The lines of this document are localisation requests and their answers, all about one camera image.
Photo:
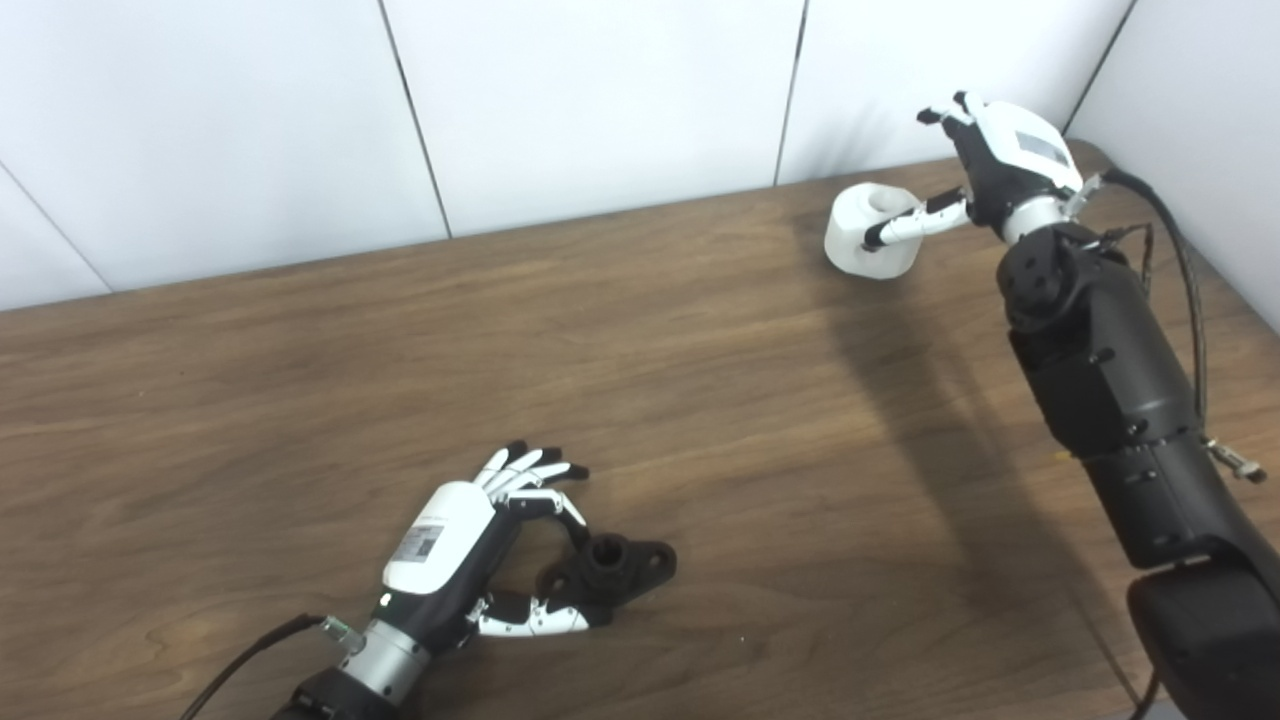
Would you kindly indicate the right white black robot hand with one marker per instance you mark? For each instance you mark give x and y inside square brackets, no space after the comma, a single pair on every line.
[1010,150]

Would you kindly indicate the black plastic holder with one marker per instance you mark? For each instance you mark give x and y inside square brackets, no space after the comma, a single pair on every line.
[620,570]

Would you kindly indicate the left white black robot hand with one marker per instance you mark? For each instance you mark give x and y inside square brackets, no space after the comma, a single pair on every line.
[445,530]

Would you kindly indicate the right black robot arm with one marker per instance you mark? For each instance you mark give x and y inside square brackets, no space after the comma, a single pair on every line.
[1110,370]

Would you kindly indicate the round white plastic piece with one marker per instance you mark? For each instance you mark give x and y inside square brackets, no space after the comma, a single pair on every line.
[850,225]

